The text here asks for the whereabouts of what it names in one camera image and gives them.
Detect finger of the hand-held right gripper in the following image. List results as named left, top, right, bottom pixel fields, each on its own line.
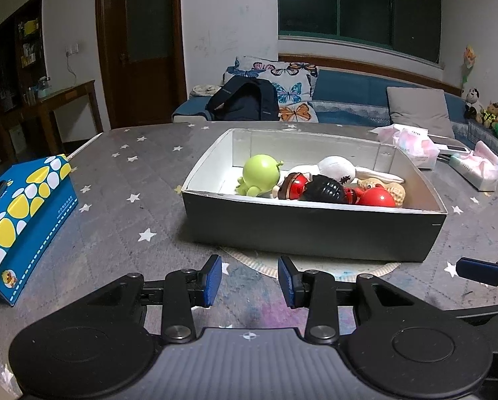
left=444, top=301, right=498, bottom=326
left=456, top=257, right=498, bottom=301

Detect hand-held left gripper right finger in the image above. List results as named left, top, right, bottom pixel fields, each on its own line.
left=277, top=255, right=416, bottom=341

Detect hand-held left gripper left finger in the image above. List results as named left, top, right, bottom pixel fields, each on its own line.
left=86, top=254, right=223, bottom=341

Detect grey cardboard box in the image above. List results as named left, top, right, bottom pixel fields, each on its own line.
left=181, top=128, right=448, bottom=262

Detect red and brown doll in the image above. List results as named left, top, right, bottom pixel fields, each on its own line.
left=272, top=173, right=310, bottom=201

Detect black spiky ball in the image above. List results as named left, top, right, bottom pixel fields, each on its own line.
left=302, top=177, right=346, bottom=205

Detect green octopus toy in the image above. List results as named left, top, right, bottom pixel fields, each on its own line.
left=236, top=154, right=285, bottom=196

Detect red octopus toy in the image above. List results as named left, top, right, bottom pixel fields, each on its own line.
left=344, top=186, right=396, bottom=208

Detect round painted mat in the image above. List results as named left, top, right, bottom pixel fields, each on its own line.
left=222, top=246, right=399, bottom=278

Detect pink tissue pack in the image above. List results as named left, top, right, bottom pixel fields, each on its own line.
left=449, top=142, right=498, bottom=192
left=369, top=124, right=441, bottom=170

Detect beige peanut toy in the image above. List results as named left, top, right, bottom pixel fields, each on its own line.
left=356, top=177, right=406, bottom=208

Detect white plush rabbit toy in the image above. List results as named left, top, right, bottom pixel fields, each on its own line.
left=288, top=155, right=405, bottom=184

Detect flat white device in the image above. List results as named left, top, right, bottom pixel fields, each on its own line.
left=430, top=135, right=470, bottom=153

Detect grey star print tablecloth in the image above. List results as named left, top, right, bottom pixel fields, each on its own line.
left=0, top=122, right=498, bottom=400

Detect yellow plush toy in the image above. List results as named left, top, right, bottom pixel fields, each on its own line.
left=478, top=102, right=498, bottom=128

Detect black and white plush toy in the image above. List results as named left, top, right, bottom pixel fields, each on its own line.
left=463, top=87, right=485, bottom=119

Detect grey pillow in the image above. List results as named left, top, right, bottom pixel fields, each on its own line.
left=387, top=87, right=455, bottom=139

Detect dark backpack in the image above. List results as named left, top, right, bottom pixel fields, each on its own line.
left=206, top=77, right=279, bottom=121

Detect cream cloth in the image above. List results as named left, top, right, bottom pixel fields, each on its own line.
left=191, top=84, right=222, bottom=98

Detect blue spotted tissue box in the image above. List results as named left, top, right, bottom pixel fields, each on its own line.
left=0, top=154, right=79, bottom=308

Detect butterfly print pillow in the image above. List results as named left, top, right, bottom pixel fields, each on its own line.
left=223, top=55, right=319, bottom=123

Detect blue sofa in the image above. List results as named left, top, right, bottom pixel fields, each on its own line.
left=173, top=67, right=498, bottom=159

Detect brown wooden door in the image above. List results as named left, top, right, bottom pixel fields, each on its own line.
left=96, top=0, right=187, bottom=130

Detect wooden side table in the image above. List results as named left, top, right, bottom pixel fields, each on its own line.
left=36, top=80, right=104, bottom=155

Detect green framed window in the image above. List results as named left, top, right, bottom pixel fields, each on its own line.
left=277, top=0, right=445, bottom=67

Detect dark wooden cabinet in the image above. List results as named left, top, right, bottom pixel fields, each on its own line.
left=0, top=0, right=45, bottom=176

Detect yellow flower wall decoration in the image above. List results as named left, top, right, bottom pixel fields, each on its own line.
left=463, top=45, right=478, bottom=86

